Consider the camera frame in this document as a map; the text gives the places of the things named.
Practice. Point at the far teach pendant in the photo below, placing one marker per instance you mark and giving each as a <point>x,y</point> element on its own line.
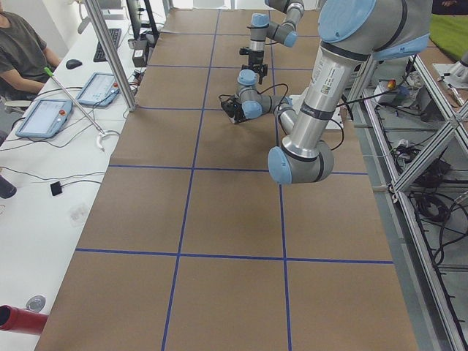
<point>99,91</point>

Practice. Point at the small black square device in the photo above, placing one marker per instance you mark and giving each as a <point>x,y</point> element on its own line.
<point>56,188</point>

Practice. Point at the metal reaching stick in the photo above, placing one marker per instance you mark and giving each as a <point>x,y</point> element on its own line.
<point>102,133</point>

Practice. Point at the near teach pendant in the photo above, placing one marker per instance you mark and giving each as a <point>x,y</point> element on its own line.
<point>46,118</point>

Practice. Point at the seated person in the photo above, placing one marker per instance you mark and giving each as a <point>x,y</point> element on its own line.
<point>24,57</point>

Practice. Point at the teach pendant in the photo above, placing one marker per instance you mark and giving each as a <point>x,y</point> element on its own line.
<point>99,91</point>
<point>46,118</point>

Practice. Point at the aluminium frame post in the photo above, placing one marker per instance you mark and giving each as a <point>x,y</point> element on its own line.
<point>103,35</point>

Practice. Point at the black monitor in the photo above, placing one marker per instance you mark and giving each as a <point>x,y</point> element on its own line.
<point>135,10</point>

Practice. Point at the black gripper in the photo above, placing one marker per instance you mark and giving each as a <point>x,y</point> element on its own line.
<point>256,58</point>
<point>236,113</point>

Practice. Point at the aluminium frame rail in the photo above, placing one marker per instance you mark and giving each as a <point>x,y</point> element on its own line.
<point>416,146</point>

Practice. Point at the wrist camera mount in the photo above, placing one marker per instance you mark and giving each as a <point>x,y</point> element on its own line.
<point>244,51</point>
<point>228,104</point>

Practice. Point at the black power box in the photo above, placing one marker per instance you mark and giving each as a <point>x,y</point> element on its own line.
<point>140,53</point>

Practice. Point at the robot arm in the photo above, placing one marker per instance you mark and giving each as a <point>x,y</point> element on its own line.
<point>262,28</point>
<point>350,33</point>

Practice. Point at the red cylinder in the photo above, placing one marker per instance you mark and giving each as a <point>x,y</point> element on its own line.
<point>18,320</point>

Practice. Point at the black computer mouse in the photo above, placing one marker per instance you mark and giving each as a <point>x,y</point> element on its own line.
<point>73,63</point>

